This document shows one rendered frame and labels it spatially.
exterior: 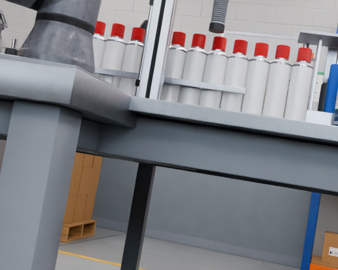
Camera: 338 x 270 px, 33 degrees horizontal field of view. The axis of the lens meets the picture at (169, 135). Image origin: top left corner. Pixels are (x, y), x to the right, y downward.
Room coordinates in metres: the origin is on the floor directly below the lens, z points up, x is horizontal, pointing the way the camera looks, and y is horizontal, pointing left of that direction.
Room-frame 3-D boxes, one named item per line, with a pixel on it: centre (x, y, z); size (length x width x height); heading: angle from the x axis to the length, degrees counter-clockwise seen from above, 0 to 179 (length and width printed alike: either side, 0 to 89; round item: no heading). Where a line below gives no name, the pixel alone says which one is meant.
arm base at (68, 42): (1.10, 0.24, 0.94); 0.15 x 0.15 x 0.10
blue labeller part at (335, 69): (1.39, -0.38, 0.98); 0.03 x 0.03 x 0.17
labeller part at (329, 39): (1.44, -0.36, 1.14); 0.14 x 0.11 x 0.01; 80
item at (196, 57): (1.39, -0.03, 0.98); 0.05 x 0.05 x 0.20
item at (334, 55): (1.44, -0.36, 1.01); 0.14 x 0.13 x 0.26; 80
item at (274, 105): (1.36, -0.24, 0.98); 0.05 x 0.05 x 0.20
